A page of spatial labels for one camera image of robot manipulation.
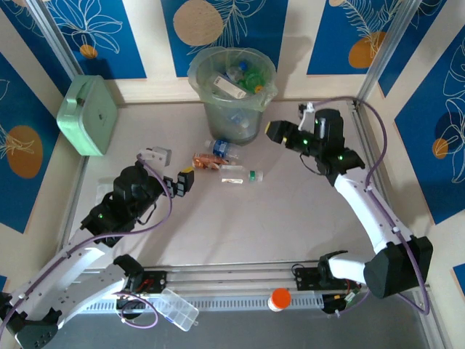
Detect orange-capped white jar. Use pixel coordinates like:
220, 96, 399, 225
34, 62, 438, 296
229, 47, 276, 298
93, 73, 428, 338
267, 288, 292, 313

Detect translucent grey plastic bin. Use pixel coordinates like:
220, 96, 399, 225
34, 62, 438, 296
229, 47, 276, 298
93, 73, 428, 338
187, 46, 279, 146

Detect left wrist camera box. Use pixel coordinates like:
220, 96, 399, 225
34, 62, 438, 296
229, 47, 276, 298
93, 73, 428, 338
137, 145, 172, 168

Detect white-capped blue-label clear bottle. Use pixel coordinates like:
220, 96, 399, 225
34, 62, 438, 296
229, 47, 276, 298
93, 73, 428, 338
204, 137, 243, 161

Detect white slotted cable duct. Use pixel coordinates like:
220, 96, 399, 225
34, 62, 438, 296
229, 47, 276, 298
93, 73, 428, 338
45, 294, 324, 316

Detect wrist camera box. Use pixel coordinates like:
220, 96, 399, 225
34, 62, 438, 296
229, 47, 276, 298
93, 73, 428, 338
298, 103, 317, 132
137, 145, 172, 168

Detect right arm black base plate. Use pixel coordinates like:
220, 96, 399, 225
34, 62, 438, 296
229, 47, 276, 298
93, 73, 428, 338
294, 267, 364, 292

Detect aluminium corner post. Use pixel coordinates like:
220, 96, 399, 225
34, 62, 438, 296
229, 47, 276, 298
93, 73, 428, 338
355, 0, 424, 108
25, 0, 86, 79

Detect black connector box with wires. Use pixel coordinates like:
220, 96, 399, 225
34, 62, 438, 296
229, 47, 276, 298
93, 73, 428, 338
321, 292, 364, 318
115, 289, 149, 314

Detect clear plastic packet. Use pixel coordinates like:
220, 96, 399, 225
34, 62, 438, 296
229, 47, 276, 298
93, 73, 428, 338
94, 177, 117, 204

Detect mint green carry case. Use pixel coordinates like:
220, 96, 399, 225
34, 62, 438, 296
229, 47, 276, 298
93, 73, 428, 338
56, 75, 119, 157

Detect aluminium mounting rail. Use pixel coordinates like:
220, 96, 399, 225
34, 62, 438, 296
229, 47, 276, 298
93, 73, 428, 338
34, 258, 428, 301

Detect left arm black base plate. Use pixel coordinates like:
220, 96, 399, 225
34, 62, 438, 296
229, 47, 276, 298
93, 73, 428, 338
137, 270, 168, 295

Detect clear plastic organizer box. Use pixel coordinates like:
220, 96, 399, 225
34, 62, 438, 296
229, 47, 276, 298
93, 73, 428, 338
154, 288, 200, 332

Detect translucent green bin liner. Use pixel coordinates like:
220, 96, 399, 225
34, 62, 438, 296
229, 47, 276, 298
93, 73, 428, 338
187, 46, 279, 112

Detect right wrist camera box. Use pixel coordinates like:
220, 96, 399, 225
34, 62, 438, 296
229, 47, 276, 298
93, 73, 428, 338
298, 103, 317, 132

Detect orange plastic bottle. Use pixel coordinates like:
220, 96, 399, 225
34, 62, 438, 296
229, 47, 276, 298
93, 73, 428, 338
192, 151, 229, 171

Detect green plastic soda bottle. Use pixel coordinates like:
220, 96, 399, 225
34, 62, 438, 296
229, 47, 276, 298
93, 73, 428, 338
243, 67, 266, 92

